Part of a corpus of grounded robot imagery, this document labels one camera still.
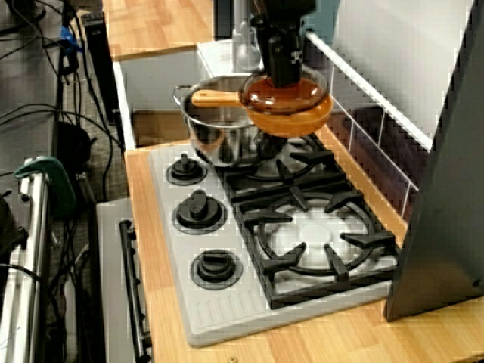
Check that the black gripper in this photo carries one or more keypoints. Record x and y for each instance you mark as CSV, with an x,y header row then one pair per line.
x,y
283,26

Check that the amber glass lid yellow knob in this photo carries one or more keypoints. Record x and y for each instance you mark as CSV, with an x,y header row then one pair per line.
x,y
261,94

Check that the orange toy saucepan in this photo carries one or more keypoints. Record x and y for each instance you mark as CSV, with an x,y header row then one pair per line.
x,y
291,125

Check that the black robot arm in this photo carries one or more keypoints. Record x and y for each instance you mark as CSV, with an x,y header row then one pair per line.
x,y
287,7

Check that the grey toy faucet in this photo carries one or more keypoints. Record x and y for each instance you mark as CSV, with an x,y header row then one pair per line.
x,y
246,53

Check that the teal box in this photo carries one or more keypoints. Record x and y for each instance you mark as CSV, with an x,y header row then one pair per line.
x,y
325,19

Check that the white backsplash ledge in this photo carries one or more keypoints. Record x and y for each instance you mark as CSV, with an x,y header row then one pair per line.
x,y
378,98

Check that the stainless steel pot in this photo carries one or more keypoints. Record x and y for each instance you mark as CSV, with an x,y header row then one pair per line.
x,y
223,143

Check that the black burner grate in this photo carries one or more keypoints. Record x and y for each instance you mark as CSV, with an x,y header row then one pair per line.
x,y
280,264
287,174

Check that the plain wooden counter slab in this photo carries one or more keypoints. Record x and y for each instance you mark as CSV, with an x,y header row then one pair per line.
x,y
159,26

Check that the white sink basin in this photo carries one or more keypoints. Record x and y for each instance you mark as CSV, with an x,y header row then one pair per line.
x,y
151,83

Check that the dark tile backsplash panel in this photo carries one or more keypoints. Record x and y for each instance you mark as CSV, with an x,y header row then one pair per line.
x,y
389,159

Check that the brown cardboard sheet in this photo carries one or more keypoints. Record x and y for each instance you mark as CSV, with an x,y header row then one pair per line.
x,y
159,128

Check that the black stove knob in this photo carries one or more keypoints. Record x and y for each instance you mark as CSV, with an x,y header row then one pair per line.
x,y
216,270
185,170
198,211

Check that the black upright bar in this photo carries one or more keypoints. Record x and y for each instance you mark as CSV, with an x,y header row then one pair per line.
x,y
100,68

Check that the black hood side panel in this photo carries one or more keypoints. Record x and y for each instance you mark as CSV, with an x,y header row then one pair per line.
x,y
446,189

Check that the wooden countertop with stove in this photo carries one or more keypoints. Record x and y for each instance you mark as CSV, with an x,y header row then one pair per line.
x,y
162,283

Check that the green clamp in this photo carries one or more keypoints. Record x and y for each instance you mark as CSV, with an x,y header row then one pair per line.
x,y
64,189

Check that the grey stove top panel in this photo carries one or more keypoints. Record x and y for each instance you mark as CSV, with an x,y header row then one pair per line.
x,y
181,302

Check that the black object on floor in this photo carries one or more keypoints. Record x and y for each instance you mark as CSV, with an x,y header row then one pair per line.
x,y
11,227

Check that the aluminium frame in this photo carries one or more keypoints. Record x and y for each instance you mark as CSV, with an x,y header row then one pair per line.
x,y
26,302

